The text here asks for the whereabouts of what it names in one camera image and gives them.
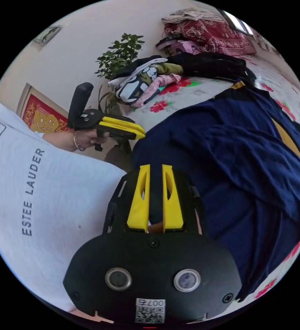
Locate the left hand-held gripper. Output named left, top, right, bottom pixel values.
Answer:
left=67, top=108, right=147, bottom=152

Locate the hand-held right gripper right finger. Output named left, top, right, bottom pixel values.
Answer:
left=162, top=164, right=184, bottom=233

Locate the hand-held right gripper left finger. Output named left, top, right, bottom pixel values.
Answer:
left=127, top=164, right=151, bottom=233

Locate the navy long sleeve shirt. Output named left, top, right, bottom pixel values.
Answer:
left=130, top=79, right=300, bottom=303

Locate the person's left forearm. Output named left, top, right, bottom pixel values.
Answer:
left=42, top=130, right=78, bottom=152

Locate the person's left hand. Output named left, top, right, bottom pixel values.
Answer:
left=73, top=129, right=110, bottom=153

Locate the green potted plant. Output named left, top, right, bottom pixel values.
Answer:
left=95, top=33, right=146, bottom=115

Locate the red and gold framed picture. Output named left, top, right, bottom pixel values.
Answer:
left=16, top=82, right=72, bottom=134

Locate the person's body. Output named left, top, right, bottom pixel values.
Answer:
left=0, top=100, right=127, bottom=313

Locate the pile of clothes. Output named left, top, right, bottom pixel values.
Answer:
left=108, top=51, right=256, bottom=109

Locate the red floral blanket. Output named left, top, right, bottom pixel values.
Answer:
left=163, top=18, right=256, bottom=56

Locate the beige folded cloth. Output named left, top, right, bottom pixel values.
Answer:
left=162, top=7, right=224, bottom=24

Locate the window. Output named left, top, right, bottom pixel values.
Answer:
left=216, top=8, right=255, bottom=36

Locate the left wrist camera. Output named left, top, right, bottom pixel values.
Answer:
left=68, top=82, right=95, bottom=127

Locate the small framed wall picture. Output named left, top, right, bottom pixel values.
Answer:
left=33, top=25, right=62, bottom=46

